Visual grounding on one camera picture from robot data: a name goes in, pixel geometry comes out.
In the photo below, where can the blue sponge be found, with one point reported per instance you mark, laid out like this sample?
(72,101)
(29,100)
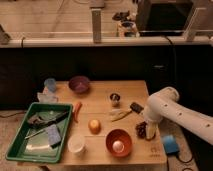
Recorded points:
(53,134)

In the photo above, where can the orange carrot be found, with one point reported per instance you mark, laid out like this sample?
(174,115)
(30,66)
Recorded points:
(76,111)

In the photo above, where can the black spatula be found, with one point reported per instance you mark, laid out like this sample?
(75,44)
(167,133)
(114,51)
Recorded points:
(37,121)

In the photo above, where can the metal vertical post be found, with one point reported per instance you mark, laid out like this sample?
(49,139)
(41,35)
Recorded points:
(96,24)

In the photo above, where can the blue tape roll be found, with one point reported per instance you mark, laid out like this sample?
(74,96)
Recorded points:
(170,144)

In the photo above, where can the purple bowl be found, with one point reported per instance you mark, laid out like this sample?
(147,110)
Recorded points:
(79,84)

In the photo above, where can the crumpled clear plastic wrap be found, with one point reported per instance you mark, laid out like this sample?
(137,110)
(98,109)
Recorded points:
(47,98)

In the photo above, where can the white cup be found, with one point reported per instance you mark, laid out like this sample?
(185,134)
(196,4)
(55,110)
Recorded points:
(76,144)

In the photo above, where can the black rectangular block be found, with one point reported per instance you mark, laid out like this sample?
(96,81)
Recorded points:
(136,108)

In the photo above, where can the green plastic tray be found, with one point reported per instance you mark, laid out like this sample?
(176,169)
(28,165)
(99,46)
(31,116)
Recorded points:
(42,133)

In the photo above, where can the silver fork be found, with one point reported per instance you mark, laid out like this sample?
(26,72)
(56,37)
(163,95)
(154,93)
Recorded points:
(34,134)

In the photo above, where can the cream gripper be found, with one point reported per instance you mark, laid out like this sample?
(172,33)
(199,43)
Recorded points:
(150,130)

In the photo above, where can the orange fruit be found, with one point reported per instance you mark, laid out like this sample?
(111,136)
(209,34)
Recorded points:
(94,126)

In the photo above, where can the white egg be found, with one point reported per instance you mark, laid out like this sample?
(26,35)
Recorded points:
(118,146)

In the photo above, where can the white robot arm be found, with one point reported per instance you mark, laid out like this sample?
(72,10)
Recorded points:
(164,103)

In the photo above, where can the red bowl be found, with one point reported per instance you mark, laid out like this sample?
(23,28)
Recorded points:
(122,135)

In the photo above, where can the cream banana peel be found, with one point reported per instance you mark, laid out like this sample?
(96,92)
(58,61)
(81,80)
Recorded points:
(118,114)

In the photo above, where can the black monitor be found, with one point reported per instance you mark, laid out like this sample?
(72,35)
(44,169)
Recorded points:
(162,15)

